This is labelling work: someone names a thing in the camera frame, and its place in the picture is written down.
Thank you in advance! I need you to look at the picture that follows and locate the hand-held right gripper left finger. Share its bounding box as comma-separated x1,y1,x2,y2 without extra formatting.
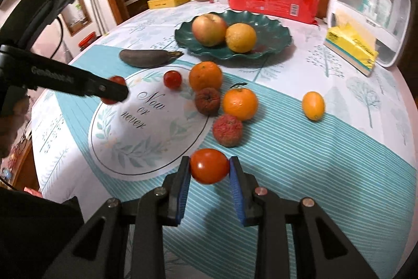
42,155,192,279

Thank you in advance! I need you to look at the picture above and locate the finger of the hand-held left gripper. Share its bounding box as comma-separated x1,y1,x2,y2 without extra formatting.
83,72,129,102

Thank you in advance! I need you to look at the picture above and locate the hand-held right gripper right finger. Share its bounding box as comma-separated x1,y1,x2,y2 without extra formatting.
229,156,379,279

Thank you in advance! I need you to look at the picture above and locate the small red tomato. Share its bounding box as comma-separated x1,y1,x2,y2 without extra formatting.
101,76,128,105
163,70,183,90

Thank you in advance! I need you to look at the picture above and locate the dark brown sweet potato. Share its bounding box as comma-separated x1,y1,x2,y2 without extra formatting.
118,49,184,68

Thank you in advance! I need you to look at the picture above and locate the red lychee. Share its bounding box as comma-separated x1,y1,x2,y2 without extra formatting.
212,114,244,148

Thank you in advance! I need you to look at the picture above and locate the tangerine with stem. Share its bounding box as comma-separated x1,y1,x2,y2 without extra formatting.
222,83,259,122

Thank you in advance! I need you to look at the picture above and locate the wrinkled dark red fruit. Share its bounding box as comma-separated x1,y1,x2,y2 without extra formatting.
195,88,222,116

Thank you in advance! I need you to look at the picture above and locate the round orange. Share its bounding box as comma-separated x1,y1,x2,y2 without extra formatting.
189,61,223,93

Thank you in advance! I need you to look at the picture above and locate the yellow kumquat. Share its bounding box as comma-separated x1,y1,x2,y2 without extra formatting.
301,91,326,121

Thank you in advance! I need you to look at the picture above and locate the dark green wavy plate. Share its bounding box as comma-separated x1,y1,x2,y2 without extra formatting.
174,10,292,61

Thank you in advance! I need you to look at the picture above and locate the person's left hand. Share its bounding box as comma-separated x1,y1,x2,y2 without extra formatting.
0,94,31,158

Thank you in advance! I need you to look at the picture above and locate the white refrigerator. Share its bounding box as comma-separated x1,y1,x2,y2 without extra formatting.
63,0,110,38

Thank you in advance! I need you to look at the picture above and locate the red lidded container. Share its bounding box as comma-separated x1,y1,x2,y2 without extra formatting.
78,32,98,49

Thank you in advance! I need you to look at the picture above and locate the tree print tablecloth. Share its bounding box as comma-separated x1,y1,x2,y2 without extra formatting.
31,0,418,279

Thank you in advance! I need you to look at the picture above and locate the red yellow apple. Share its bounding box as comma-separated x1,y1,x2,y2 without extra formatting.
191,14,228,47

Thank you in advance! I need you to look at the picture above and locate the yellow orange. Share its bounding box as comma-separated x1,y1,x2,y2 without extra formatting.
225,23,257,54

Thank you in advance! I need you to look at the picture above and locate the person's dark clothing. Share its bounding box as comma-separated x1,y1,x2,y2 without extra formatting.
0,187,84,279

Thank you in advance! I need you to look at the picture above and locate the yellow tissue pack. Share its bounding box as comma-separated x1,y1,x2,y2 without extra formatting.
323,22,380,77

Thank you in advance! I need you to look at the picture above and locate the black cable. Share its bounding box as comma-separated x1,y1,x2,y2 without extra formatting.
49,15,65,61

